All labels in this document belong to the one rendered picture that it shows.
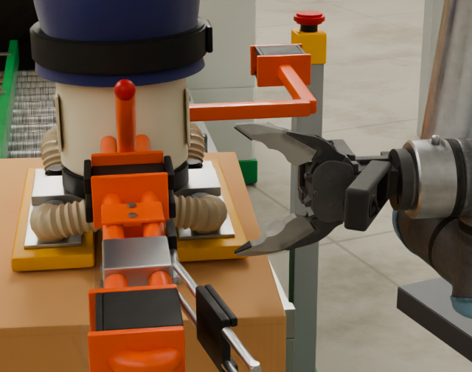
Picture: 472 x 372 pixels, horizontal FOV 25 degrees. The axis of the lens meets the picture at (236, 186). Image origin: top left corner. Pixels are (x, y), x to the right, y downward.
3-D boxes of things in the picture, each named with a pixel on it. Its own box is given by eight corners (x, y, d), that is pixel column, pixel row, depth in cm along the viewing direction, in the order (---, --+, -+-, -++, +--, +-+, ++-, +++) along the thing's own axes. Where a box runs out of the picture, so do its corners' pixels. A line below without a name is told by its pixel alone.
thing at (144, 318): (91, 342, 91) (88, 288, 89) (178, 336, 92) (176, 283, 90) (91, 393, 83) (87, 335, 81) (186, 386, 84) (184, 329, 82)
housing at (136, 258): (101, 281, 103) (98, 238, 102) (171, 277, 104) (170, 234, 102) (101, 314, 97) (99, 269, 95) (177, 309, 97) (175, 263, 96)
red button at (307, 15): (290, 28, 243) (290, 10, 242) (320, 26, 244) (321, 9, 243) (296, 34, 236) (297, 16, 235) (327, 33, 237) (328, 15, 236)
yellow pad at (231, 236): (153, 173, 163) (153, 142, 162) (219, 170, 165) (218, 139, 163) (168, 263, 132) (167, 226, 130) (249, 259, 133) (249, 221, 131)
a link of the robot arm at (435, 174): (453, 229, 120) (459, 146, 117) (411, 231, 120) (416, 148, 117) (430, 201, 129) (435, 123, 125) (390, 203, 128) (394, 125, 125)
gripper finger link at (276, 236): (244, 255, 127) (307, 209, 126) (251, 276, 121) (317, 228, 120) (228, 236, 126) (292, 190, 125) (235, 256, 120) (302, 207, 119)
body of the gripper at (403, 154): (292, 200, 127) (391, 195, 128) (306, 226, 119) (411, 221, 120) (293, 138, 124) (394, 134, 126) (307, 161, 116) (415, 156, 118)
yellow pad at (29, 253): (27, 179, 161) (24, 147, 160) (94, 176, 162) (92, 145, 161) (11, 273, 130) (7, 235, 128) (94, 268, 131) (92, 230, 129)
